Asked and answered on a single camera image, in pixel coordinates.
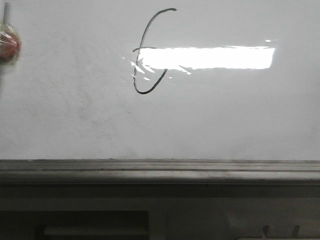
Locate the grey metal whiteboard frame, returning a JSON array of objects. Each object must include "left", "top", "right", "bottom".
[{"left": 0, "top": 159, "right": 320, "bottom": 185}]

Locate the white black whiteboard marker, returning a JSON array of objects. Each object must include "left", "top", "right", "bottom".
[{"left": 2, "top": 2, "right": 10, "bottom": 25}]

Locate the red round magnet taped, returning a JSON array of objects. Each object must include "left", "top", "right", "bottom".
[{"left": 0, "top": 22, "right": 21, "bottom": 65}]

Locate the white whiteboard surface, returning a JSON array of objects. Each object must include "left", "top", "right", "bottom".
[{"left": 0, "top": 0, "right": 320, "bottom": 160}]

